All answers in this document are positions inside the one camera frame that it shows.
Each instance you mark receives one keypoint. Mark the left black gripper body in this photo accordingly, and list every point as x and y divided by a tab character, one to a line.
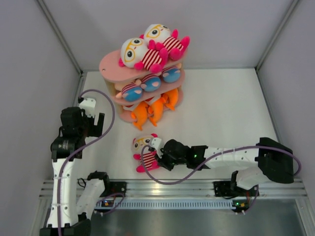
87	122

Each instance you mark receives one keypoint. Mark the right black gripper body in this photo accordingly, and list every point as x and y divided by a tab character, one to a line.
166	157

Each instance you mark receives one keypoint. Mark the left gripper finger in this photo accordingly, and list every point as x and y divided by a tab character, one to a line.
98	128
91	132

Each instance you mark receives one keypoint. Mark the white glasses plush face up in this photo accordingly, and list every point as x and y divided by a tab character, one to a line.
148	160

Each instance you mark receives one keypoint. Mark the orange shark plush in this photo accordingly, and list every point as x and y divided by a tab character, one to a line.
140	114
155	108
171	98

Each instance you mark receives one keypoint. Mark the boy doll plush large head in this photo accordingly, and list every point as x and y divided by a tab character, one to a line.
128	91

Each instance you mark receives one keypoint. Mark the white plush face down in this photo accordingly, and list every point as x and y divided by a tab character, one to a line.
136	54

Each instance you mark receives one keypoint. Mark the white glasses plush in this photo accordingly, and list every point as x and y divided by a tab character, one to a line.
159	36

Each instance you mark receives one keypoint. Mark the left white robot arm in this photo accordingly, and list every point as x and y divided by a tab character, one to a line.
70	216

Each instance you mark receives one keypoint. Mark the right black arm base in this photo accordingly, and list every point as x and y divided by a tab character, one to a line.
228	189

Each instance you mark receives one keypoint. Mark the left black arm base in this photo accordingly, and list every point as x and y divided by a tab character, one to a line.
115	188

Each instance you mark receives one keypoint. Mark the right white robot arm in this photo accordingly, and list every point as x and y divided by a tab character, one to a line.
266	161

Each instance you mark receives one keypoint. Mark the pink three-tier shelf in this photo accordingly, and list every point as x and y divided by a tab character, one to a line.
113	73

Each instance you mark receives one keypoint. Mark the orange shark plush in shelf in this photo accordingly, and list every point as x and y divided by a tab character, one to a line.
171	98

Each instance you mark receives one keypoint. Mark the boy doll plush shelf right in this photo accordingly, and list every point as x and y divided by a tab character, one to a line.
171	74

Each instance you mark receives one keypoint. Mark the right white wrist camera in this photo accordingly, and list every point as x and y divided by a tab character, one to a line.
156	144

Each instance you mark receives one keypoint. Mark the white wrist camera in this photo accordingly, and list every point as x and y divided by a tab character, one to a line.
88	104
156	144

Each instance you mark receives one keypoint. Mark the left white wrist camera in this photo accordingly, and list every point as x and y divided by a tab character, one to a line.
88	104

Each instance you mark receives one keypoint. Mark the aluminium front rail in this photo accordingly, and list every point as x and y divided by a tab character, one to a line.
202	188

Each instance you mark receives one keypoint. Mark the white slotted cable duct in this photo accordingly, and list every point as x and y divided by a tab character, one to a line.
166	204

